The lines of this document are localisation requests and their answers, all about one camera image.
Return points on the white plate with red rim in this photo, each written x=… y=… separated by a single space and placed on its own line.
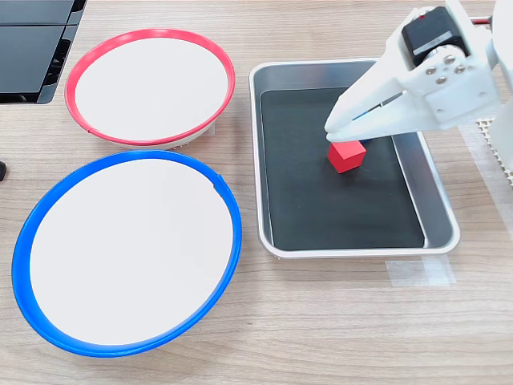
x=152 y=88

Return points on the black flat device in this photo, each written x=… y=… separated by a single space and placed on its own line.
x=28 y=56

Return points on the small black object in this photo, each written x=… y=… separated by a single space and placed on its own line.
x=2 y=170

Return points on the short clear tape strip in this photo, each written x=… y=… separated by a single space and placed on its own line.
x=421 y=272

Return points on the long clear tape strip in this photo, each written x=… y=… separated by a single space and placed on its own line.
x=481 y=168

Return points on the white plate with blue rim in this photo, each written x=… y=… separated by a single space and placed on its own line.
x=128 y=252

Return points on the pale perforated base plate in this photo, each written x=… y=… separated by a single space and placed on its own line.
x=487 y=128

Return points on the black tray mat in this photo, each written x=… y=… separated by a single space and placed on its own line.
x=320 y=208

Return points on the red cube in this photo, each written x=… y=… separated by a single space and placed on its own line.
x=348 y=158

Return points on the steel tray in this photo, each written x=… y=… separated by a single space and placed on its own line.
x=441 y=208

